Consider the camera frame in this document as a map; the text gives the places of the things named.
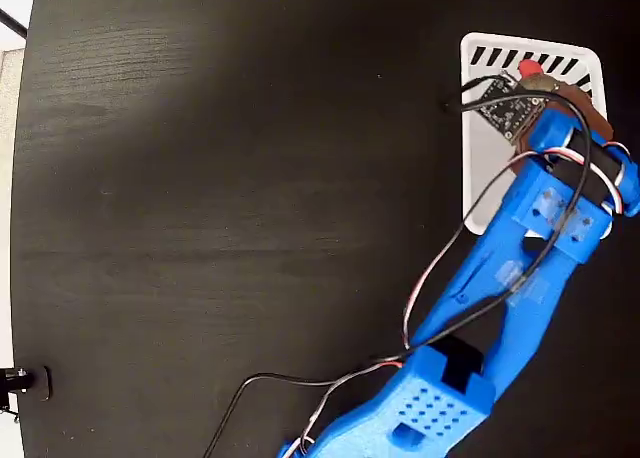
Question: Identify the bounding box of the red white black servo wire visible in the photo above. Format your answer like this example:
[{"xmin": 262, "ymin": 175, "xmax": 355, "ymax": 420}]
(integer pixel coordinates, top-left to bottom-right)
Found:
[{"xmin": 298, "ymin": 146, "xmax": 632, "ymax": 455}]

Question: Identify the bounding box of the black table clamp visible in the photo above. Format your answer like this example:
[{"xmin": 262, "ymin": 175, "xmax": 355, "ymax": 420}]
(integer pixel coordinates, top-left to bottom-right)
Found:
[{"xmin": 0, "ymin": 364, "xmax": 54, "ymax": 402}]

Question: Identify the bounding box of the red turtle toy gold shell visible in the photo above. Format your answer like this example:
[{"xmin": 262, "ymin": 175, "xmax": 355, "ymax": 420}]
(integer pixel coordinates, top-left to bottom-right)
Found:
[{"xmin": 517, "ymin": 59, "xmax": 558, "ymax": 93}]

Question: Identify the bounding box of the black camera cable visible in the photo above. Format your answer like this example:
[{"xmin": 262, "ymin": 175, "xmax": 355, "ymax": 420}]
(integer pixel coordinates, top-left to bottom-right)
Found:
[{"xmin": 201, "ymin": 75, "xmax": 594, "ymax": 458}]

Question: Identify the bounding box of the black metal rod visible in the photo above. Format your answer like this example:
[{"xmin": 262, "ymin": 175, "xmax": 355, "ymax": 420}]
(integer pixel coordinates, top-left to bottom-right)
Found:
[{"xmin": 0, "ymin": 7, "xmax": 29, "ymax": 38}]

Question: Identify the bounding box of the small camera circuit board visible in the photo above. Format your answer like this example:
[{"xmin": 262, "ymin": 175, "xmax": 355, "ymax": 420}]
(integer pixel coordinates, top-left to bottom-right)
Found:
[{"xmin": 478, "ymin": 72, "xmax": 547, "ymax": 141}]

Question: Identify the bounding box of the white plastic basket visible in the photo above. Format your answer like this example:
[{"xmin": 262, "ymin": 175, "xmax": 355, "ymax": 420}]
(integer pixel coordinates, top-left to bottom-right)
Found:
[{"xmin": 458, "ymin": 31, "xmax": 609, "ymax": 236}]

